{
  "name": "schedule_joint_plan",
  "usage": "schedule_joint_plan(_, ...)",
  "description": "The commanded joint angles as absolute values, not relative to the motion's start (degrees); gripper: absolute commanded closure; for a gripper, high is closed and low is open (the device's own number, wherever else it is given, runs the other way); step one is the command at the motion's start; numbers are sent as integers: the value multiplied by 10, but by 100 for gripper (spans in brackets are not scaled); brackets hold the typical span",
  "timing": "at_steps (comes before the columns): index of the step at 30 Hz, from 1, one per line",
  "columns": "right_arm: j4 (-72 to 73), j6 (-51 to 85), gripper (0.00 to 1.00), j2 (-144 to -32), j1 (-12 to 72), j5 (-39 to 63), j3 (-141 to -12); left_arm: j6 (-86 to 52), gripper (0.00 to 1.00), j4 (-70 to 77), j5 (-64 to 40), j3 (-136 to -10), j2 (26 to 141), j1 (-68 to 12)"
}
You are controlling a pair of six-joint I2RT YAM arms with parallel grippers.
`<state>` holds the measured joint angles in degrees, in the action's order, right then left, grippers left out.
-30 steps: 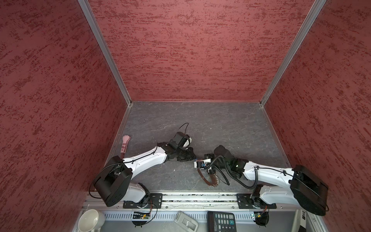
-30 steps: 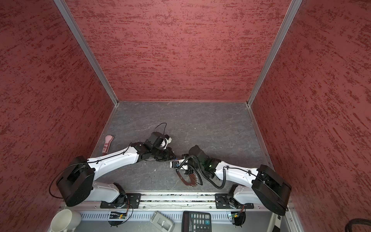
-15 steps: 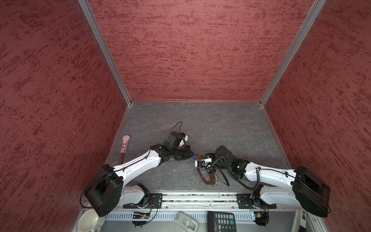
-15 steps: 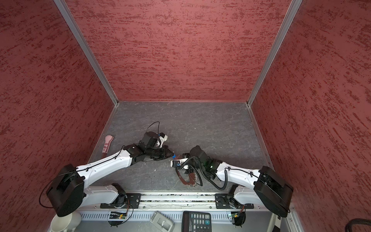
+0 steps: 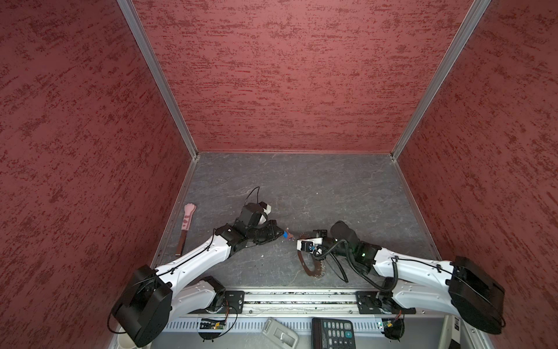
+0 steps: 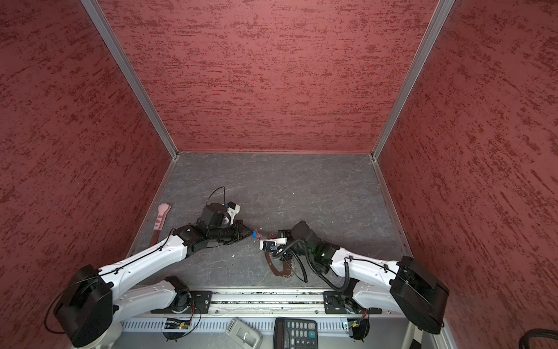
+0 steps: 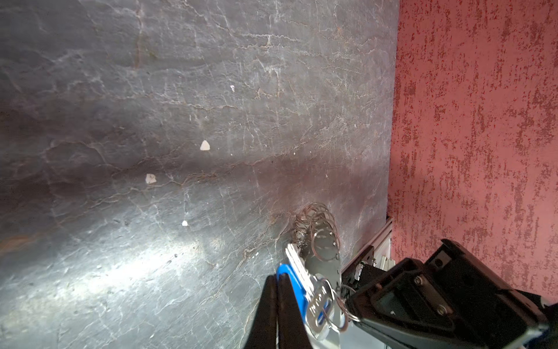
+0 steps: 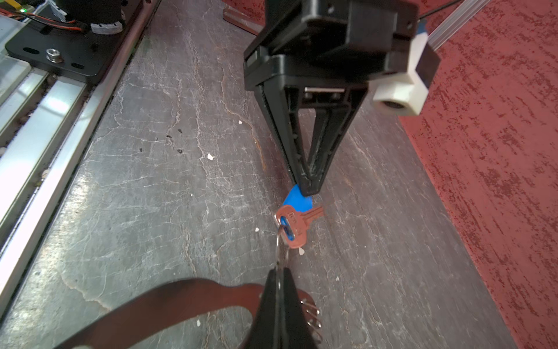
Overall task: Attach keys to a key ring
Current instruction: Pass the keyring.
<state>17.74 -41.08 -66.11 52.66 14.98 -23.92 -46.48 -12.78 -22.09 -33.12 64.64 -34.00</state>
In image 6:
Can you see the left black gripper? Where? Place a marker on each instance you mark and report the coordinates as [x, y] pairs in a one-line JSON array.
[[237, 232]]

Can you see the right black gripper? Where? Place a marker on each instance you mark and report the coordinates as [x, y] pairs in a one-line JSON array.
[[282, 235]]

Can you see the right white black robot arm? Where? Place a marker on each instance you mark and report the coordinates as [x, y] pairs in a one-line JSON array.
[[348, 269]]

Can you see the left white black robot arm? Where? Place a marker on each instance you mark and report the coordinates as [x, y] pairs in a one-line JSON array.
[[98, 299]]

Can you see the pink paw back scratcher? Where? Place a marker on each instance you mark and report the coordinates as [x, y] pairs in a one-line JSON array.
[[163, 210]]

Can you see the black desk calculator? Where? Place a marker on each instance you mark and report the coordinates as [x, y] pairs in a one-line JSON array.
[[295, 333]]

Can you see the grey plastic device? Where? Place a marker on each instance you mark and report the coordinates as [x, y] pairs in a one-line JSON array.
[[243, 335]]

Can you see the white ceramic mug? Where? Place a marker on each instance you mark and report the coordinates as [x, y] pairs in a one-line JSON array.
[[107, 339]]

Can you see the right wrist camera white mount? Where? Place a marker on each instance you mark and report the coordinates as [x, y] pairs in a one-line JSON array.
[[270, 246]]

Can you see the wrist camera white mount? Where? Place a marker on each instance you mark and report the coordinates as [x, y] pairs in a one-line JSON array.
[[270, 246], [231, 211]]

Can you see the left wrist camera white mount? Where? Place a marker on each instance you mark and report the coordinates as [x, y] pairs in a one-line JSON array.
[[231, 211]]

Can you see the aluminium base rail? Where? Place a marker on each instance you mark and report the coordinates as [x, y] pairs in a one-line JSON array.
[[266, 302]]

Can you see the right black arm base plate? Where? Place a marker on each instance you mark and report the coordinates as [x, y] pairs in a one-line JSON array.
[[335, 302]]

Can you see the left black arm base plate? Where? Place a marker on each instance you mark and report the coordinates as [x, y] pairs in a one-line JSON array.
[[189, 302]]

